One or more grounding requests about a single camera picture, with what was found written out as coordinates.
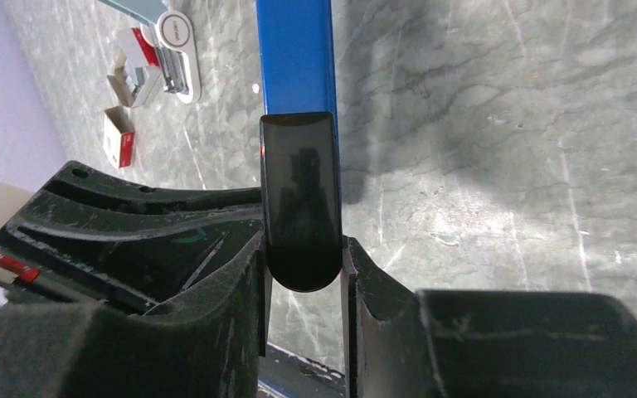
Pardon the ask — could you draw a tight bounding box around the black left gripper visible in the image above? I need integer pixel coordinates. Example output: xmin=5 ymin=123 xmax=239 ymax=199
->
xmin=0 ymin=161 xmax=263 ymax=314

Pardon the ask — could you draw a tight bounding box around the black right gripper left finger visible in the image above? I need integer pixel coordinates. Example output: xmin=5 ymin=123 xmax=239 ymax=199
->
xmin=0 ymin=233 xmax=263 ymax=397

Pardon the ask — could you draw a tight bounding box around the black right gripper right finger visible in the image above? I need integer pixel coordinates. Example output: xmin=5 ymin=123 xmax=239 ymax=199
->
xmin=341 ymin=238 xmax=637 ymax=397

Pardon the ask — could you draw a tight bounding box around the red white staple box sleeve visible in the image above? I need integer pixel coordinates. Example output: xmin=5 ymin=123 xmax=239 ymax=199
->
xmin=103 ymin=106 xmax=135 ymax=169

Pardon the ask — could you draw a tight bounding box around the light blue white stapler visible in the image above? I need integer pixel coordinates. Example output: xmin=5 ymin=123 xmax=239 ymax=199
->
xmin=100 ymin=0 xmax=202 ymax=104

